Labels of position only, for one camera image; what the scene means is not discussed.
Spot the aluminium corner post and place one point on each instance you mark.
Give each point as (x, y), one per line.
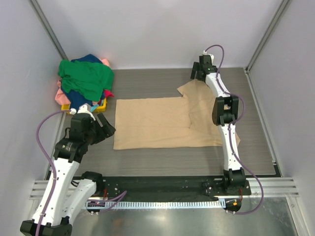
(284, 4)
(47, 27)

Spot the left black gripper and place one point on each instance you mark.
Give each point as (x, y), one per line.
(109, 130)

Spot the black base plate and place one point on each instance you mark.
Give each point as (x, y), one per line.
(169, 188)

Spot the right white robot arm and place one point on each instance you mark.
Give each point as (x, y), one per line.
(224, 116)

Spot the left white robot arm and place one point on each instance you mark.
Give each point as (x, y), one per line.
(57, 211)

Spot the aluminium frame rail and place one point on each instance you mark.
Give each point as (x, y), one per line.
(272, 187)

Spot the light blue cloth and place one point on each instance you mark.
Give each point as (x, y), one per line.
(94, 107)

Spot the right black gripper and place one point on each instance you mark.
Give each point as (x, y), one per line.
(196, 67)

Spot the right aluminium corner post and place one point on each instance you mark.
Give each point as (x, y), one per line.
(284, 4)

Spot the green t shirt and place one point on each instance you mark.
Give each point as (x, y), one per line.
(87, 78)

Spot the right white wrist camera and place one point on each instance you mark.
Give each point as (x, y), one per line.
(208, 53)

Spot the left aluminium corner post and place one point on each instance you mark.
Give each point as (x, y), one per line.
(47, 27)

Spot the pink t shirt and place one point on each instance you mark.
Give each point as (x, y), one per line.
(61, 98)

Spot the white slotted cable duct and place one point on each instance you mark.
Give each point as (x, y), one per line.
(154, 205)

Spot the beige t shirt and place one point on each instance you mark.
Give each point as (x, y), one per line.
(169, 122)

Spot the yellow plastic bin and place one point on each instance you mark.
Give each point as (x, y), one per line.
(76, 102)

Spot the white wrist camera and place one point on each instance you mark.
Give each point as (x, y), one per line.
(208, 53)
(85, 109)

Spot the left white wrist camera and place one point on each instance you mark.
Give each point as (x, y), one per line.
(85, 109)

